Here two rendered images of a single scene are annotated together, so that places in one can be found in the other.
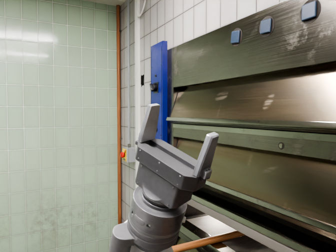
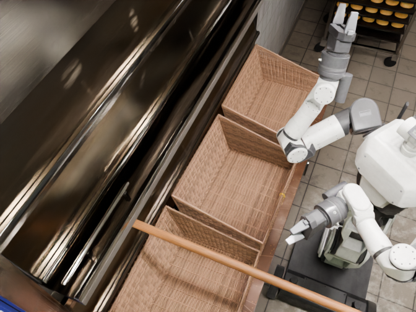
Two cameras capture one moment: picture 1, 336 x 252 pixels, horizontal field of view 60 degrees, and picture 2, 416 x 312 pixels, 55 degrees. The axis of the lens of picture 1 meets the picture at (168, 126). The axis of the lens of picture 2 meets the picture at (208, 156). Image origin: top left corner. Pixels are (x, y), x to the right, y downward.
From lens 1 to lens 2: 1.65 m
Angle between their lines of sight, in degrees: 108
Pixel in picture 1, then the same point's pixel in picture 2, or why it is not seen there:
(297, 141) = not seen: hidden behind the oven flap
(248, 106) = (120, 44)
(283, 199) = (164, 82)
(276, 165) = (143, 70)
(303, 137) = not seen: hidden behind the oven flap
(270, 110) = (142, 26)
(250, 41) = not seen: outside the picture
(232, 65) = (81, 14)
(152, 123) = (350, 22)
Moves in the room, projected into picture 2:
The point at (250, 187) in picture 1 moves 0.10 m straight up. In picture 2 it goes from (143, 109) to (138, 88)
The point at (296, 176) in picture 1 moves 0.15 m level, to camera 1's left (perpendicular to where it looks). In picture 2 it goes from (158, 59) to (185, 83)
